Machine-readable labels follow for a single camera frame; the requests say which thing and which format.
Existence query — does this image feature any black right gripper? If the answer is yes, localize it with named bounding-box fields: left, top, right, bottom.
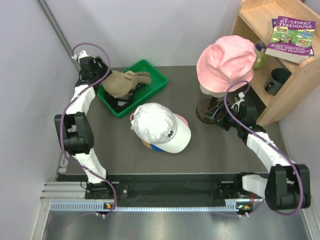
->
left=204, top=100, right=244, bottom=131

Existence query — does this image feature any beige cap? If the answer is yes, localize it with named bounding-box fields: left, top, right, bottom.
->
left=101, top=70, right=152, bottom=98

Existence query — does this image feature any pink baseball cap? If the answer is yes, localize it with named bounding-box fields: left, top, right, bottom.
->
left=129, top=113, right=189, bottom=126

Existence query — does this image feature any white baseball cap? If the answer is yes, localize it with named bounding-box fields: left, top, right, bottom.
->
left=130, top=102, right=192, bottom=154

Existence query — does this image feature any pink bucket hat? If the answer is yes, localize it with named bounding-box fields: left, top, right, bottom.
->
left=196, top=35, right=257, bottom=94

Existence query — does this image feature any blue baseball cap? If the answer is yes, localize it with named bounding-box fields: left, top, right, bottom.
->
left=150, top=144, right=163, bottom=152

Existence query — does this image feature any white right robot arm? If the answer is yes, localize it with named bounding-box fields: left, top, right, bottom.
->
left=203, top=100, right=311, bottom=212

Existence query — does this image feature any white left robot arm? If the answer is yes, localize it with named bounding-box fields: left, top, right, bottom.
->
left=54, top=50, right=114, bottom=199

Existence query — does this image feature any black cap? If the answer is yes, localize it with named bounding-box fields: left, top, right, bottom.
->
left=104, top=83, right=145, bottom=113

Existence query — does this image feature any green plastic tray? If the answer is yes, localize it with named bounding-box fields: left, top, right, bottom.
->
left=96, top=58, right=169, bottom=119

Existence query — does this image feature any light wooden hat stand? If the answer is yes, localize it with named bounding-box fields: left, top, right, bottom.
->
left=142, top=140, right=152, bottom=149

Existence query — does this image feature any light green cup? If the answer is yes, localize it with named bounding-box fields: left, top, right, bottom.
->
left=253, top=40, right=269, bottom=70

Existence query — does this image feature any wooden shelf unit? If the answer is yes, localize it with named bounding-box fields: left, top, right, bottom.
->
left=231, top=0, right=320, bottom=126

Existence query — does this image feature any dark green mug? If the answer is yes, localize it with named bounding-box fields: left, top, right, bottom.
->
left=264, top=68, right=292, bottom=96

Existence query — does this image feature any purple treehouse book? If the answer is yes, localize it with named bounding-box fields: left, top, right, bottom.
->
left=265, top=16, right=316, bottom=64

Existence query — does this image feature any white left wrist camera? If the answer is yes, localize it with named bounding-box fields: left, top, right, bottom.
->
left=71, top=50, right=89, bottom=63

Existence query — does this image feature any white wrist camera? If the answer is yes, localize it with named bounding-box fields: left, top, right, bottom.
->
left=71, top=50, right=89, bottom=63
left=231, top=91, right=245, bottom=113

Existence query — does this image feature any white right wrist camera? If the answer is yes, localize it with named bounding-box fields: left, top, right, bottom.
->
left=231, top=91, right=245, bottom=113

